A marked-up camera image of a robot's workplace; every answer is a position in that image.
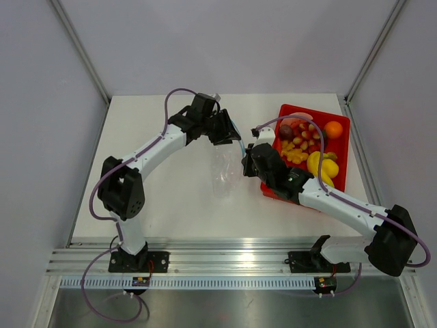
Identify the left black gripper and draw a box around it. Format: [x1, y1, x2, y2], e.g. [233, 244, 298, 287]
[201, 109, 240, 146]

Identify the clear zip top bag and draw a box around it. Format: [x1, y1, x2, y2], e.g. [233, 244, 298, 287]
[211, 139, 245, 198]

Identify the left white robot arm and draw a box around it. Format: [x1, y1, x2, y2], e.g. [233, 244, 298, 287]
[91, 93, 241, 273]

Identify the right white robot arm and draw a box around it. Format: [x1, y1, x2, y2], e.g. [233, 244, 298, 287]
[242, 143, 418, 277]

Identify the yellow grape cluster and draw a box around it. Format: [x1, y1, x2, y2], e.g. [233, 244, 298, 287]
[280, 140, 309, 165]

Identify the dark purple plum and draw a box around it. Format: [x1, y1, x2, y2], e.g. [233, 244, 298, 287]
[279, 124, 294, 141]

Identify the watermelon slice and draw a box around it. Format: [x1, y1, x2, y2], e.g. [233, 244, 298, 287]
[281, 112, 313, 128]

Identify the yellow banana bunch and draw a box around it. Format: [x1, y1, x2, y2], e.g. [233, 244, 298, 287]
[307, 151, 335, 187]

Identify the orange fruit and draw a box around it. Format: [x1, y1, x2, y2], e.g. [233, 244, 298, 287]
[324, 121, 343, 139]

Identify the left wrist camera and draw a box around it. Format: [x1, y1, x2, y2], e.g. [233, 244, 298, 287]
[212, 94, 221, 102]

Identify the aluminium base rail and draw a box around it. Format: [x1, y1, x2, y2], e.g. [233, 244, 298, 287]
[46, 237, 417, 276]

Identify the right black mount plate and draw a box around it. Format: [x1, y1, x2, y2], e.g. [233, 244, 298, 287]
[284, 251, 351, 273]

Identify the black mount plate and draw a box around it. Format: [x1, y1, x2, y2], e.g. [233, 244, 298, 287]
[284, 251, 351, 273]
[108, 250, 170, 273]

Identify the left black mount plate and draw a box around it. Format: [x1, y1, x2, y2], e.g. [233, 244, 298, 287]
[108, 250, 170, 273]

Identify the white slotted cable duct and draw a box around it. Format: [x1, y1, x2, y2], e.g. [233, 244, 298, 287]
[60, 276, 315, 290]

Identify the right aluminium frame post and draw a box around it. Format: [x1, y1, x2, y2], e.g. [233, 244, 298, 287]
[344, 0, 408, 105]

